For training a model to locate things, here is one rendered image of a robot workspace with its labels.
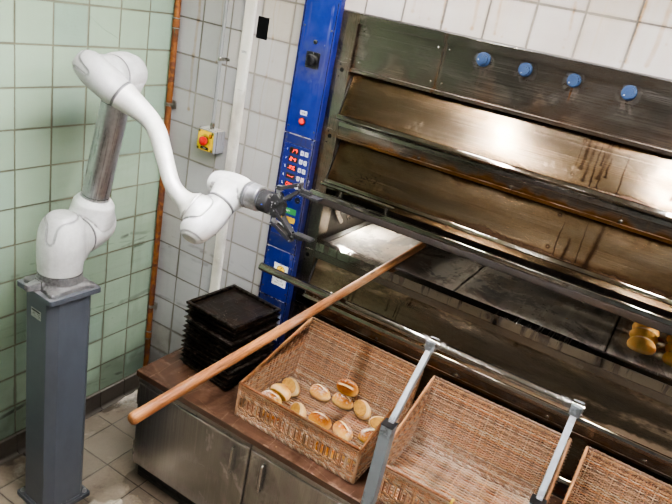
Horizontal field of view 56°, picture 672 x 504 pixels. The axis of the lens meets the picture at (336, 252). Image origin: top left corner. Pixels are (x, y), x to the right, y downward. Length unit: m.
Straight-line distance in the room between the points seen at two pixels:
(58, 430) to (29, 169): 1.01
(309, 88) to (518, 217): 0.95
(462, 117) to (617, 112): 0.51
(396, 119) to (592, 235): 0.81
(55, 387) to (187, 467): 0.63
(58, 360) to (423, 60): 1.72
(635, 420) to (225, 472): 1.53
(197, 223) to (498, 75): 1.12
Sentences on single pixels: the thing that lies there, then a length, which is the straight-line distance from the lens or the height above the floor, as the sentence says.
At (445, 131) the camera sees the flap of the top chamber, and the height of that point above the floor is 1.77.
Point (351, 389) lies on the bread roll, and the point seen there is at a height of 0.69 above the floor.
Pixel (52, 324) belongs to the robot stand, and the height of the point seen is 0.89.
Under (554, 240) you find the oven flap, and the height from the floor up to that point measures 1.52.
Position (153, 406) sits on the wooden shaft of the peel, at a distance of 1.58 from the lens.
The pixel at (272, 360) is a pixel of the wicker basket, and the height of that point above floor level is 0.75.
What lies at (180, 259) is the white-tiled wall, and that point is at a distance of 3.22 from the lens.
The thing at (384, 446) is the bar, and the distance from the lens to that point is 2.10.
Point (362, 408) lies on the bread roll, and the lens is 2.65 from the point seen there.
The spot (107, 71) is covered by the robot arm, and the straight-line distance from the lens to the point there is 2.22.
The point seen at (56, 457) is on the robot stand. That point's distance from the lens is 2.84.
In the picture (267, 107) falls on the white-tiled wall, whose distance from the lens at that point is 2.74.
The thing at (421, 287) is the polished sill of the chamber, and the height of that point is 1.17.
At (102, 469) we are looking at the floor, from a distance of 3.21.
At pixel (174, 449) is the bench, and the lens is 2.84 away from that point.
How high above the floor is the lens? 2.15
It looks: 22 degrees down
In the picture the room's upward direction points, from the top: 12 degrees clockwise
